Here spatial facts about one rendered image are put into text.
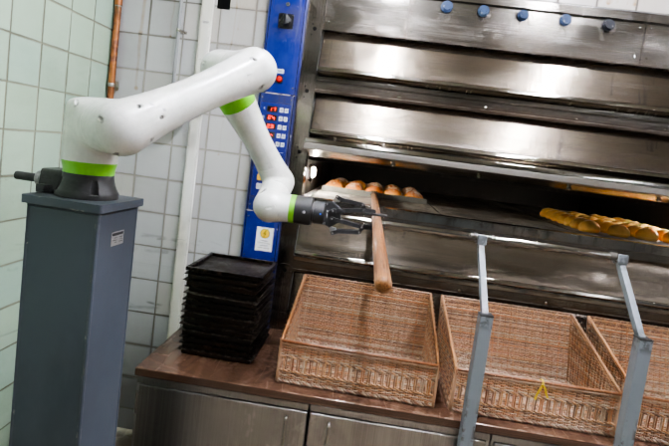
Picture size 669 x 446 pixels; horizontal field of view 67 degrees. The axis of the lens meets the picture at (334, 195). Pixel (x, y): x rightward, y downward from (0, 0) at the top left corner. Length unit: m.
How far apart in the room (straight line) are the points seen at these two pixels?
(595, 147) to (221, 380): 1.71
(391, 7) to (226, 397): 1.64
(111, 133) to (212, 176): 1.11
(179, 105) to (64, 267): 0.48
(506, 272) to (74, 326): 1.63
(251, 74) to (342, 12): 0.95
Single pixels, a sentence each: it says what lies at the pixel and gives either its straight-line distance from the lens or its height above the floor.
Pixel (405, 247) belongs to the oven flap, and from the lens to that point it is 2.21.
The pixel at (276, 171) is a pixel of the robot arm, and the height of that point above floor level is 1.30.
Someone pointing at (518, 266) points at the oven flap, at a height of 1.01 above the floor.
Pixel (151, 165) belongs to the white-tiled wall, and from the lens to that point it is 2.37.
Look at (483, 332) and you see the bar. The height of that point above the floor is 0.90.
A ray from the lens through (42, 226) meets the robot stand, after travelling 1.40.
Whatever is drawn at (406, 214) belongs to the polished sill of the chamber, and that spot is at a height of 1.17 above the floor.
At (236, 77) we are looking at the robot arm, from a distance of 1.36.
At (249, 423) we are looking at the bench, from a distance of 1.90.
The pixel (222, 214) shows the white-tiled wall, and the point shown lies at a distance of 2.27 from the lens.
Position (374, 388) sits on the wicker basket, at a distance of 1.84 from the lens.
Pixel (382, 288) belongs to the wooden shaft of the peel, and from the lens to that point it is 0.85.
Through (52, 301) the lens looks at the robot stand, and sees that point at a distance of 1.42.
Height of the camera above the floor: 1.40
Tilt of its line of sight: 5 degrees down
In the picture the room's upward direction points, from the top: 7 degrees clockwise
